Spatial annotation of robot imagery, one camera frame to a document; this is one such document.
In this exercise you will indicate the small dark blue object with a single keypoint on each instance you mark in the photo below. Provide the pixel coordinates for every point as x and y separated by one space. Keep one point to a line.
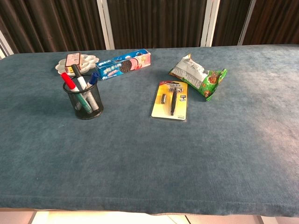
93 79

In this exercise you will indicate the black capped white marker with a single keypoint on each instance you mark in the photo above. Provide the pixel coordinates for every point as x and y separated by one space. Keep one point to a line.
76 70

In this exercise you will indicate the red marker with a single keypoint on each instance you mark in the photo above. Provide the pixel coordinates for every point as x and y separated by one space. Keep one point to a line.
67 80

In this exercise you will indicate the yellow carded razor package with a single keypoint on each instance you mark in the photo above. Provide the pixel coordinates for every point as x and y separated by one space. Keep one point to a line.
170 100

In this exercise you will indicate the blue velvet table cloth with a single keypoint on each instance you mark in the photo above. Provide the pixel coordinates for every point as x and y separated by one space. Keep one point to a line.
140 163

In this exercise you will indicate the blue Oreo cookie box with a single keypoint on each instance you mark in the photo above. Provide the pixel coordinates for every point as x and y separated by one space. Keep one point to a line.
121 65

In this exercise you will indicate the green white snack bag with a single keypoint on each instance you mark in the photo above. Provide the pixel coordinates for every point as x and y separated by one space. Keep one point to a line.
196 74

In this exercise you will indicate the white flower-shaped palette dish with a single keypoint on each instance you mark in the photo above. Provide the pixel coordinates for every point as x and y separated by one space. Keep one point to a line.
90 64

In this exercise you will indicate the markers bundle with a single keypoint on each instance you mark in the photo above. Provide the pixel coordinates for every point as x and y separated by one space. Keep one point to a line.
70 99

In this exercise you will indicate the dark brown pleated screen panel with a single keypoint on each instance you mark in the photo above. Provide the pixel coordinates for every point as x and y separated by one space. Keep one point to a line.
156 23
230 21
51 23
275 21

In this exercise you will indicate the small brown labelled box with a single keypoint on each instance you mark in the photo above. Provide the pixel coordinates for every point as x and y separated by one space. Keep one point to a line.
73 59

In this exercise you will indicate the white screen frame post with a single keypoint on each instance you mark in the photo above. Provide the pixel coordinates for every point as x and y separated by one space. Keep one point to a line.
105 23
246 23
4 45
209 21

